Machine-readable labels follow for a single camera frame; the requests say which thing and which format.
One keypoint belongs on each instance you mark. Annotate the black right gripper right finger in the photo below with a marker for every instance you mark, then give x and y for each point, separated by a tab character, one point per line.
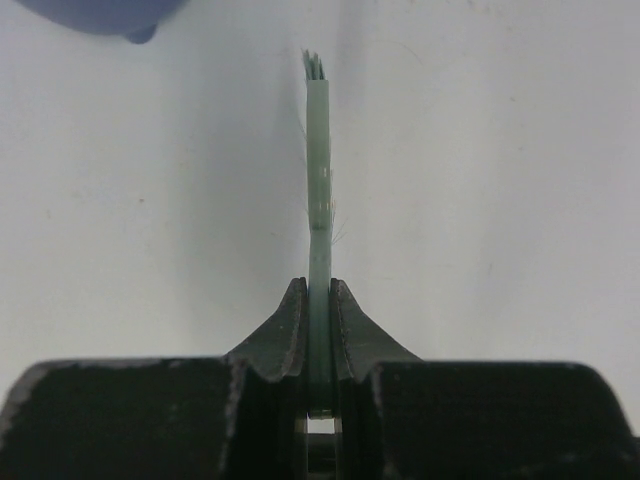
401	417

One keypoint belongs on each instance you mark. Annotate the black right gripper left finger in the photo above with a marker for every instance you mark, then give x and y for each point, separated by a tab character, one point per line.
241	415

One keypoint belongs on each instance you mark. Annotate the light green hand brush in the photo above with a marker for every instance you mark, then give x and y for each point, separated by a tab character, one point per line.
320	219

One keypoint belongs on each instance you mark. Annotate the blue plastic waste bin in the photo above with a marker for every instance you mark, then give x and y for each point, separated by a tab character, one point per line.
134	20

